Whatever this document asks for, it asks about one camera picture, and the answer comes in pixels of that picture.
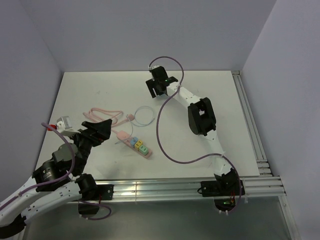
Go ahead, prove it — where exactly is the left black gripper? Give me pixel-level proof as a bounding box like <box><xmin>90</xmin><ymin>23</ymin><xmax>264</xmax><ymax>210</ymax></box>
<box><xmin>66</xmin><ymin>118</ymin><xmax>113</xmax><ymax>174</ymax></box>

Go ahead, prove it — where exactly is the pink power strip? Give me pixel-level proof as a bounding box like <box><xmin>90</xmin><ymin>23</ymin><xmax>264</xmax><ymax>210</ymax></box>
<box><xmin>116</xmin><ymin>131</ymin><xmax>153</xmax><ymax>159</ymax></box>

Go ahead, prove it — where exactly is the blue charger plug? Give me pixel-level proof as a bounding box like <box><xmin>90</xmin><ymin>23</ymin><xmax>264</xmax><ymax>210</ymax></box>
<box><xmin>129</xmin><ymin>137</ymin><xmax>139</xmax><ymax>148</ymax></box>

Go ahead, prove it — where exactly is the yellow charger plug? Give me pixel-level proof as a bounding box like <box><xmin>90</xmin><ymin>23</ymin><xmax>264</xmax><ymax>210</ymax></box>
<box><xmin>134</xmin><ymin>140</ymin><xmax>143</xmax><ymax>151</ymax></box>

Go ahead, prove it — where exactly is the green charger plug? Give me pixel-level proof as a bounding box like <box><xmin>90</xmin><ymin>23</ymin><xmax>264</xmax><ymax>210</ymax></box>
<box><xmin>139</xmin><ymin>144</ymin><xmax>149</xmax><ymax>156</ymax></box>

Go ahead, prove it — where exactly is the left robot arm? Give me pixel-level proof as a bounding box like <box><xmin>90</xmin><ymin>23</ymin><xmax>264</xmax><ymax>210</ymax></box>
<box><xmin>0</xmin><ymin>116</ymin><xmax>112</xmax><ymax>239</ymax></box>

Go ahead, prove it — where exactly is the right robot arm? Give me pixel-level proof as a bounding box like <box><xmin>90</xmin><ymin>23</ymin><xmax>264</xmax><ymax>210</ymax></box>
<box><xmin>146</xmin><ymin>65</ymin><xmax>242</xmax><ymax>195</ymax></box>

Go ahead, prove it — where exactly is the pink power plug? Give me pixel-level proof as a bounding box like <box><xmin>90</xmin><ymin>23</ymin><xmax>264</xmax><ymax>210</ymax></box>
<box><xmin>126</xmin><ymin>114</ymin><xmax>135</xmax><ymax>121</ymax></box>

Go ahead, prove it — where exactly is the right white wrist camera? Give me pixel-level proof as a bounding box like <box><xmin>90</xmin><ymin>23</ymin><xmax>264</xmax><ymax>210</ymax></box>
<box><xmin>148</xmin><ymin>64</ymin><xmax>159</xmax><ymax>72</ymax></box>

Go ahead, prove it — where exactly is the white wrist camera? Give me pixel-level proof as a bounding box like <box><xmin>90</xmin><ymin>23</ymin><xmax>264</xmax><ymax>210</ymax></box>
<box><xmin>49</xmin><ymin>116</ymin><xmax>79</xmax><ymax>137</ymax></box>
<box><xmin>148</xmin><ymin>64</ymin><xmax>159</xmax><ymax>72</ymax></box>

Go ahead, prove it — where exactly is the pink power cord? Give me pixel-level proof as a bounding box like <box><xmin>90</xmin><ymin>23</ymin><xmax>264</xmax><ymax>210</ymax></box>
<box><xmin>83</xmin><ymin>107</ymin><xmax>128</xmax><ymax>132</ymax></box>

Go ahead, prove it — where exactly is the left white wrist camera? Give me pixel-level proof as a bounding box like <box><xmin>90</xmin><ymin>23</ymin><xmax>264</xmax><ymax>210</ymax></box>
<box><xmin>49</xmin><ymin>116</ymin><xmax>79</xmax><ymax>137</ymax></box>

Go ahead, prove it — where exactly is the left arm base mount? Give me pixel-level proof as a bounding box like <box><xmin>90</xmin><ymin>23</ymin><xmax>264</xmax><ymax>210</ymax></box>
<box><xmin>74</xmin><ymin>184</ymin><xmax>114</xmax><ymax>221</ymax></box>

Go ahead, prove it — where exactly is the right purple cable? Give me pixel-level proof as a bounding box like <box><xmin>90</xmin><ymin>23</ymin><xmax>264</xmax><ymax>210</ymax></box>
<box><xmin>149</xmin><ymin>56</ymin><xmax>243</xmax><ymax>213</ymax></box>

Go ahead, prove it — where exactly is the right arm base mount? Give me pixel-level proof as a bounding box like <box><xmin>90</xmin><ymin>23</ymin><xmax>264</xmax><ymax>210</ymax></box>
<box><xmin>197</xmin><ymin>180</ymin><xmax>246</xmax><ymax>213</ymax></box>

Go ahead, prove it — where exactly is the right aluminium rail frame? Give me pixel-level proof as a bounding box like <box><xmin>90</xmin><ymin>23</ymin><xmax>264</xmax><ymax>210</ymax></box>
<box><xmin>231</xmin><ymin>71</ymin><xmax>273</xmax><ymax>177</ymax></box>

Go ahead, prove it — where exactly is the aluminium rail frame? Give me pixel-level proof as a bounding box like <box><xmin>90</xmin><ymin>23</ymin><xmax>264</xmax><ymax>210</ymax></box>
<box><xmin>14</xmin><ymin>174</ymin><xmax>301</xmax><ymax>240</ymax></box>
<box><xmin>231</xmin><ymin>71</ymin><xmax>273</xmax><ymax>177</ymax></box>

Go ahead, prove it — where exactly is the front aluminium rail frame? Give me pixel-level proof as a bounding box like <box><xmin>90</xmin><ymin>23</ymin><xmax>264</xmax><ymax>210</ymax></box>
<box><xmin>14</xmin><ymin>174</ymin><xmax>301</xmax><ymax>240</ymax></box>

